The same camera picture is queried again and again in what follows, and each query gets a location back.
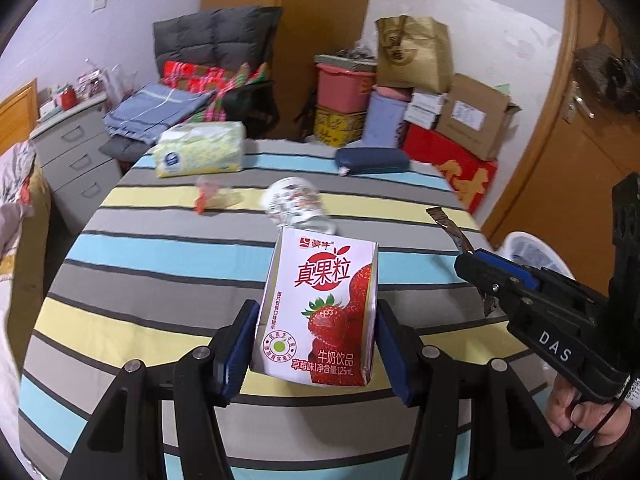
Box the white plastic bin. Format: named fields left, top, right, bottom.
left=497, top=231, right=576, bottom=281

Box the clear plastic bottle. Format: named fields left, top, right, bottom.
left=262, top=176, right=338, bottom=235

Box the clear plastic bag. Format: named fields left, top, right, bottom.
left=75, top=60, right=126, bottom=106

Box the person's right forearm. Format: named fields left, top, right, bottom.
left=565, top=410, right=640, bottom=480

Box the red plaid cloth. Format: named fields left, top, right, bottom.
left=162, top=60, right=273, bottom=123

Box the brown cardboard box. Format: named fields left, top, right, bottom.
left=436, top=73, right=522, bottom=161

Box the clear orange candy wrapper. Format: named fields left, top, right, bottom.
left=194, top=176, right=241, bottom=215

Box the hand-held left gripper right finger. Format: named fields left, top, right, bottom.
left=375, top=299, right=576, bottom=480

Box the yellow patterned box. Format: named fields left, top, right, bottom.
left=312, top=105, right=368, bottom=147

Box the brown snack wrapper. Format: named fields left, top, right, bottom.
left=426, top=206, right=496, bottom=317

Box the person's right hand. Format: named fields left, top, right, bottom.
left=547, top=372, right=628, bottom=443

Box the metal door handle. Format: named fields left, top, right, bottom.
left=562, top=80, right=596, bottom=123

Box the strawberry milk carton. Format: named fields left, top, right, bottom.
left=251, top=226, right=380, bottom=388

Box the grey quilted cushion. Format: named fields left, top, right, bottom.
left=152, top=6, right=283, bottom=78

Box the grey drawer cabinet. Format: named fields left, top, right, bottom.
left=30, top=91, right=123, bottom=236

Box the wooden wardrobe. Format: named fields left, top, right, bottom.
left=200, top=0, right=378, bottom=141

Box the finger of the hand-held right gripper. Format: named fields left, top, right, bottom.
left=454, top=252, right=531, bottom=311
left=475, top=249, right=608, bottom=307

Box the dark blue case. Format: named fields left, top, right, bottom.
left=335, top=146, right=411, bottom=177

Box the grey flat tray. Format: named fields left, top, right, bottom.
left=314, top=52, right=378, bottom=73

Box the lavender cylindrical container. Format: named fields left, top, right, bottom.
left=361, top=92, right=408, bottom=150

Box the green yellow tissue pack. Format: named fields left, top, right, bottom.
left=151, top=121, right=246, bottom=178

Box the pink plastic storage box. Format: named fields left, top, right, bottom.
left=317, top=62, right=376, bottom=113

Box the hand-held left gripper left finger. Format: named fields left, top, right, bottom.
left=59, top=299, right=261, bottom=480

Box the pink round lid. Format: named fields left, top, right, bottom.
left=372, top=85, right=416, bottom=103

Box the red cardboard box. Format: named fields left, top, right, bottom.
left=402, top=125, right=499, bottom=213

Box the blue folded cloth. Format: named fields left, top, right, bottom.
left=103, top=83, right=211, bottom=146

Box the gold paper bag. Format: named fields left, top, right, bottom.
left=375, top=15, right=453, bottom=93

